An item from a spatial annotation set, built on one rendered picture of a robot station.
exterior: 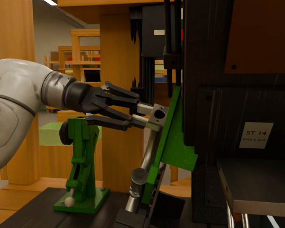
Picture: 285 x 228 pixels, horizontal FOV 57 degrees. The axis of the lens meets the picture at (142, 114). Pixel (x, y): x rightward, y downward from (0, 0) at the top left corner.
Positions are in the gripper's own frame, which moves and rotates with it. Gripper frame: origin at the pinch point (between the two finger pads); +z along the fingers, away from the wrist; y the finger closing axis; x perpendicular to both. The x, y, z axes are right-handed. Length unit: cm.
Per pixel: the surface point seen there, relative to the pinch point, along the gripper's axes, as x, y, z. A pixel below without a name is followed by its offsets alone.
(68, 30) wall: 620, 732, -504
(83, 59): 643, 628, -392
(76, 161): 21.5, -7.8, -18.6
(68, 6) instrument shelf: -6.0, 26.3, -33.5
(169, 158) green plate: -3.1, -10.6, 7.3
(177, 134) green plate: -6.8, -6.8, 7.5
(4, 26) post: 9, 27, -62
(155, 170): -2.5, -13.9, 5.3
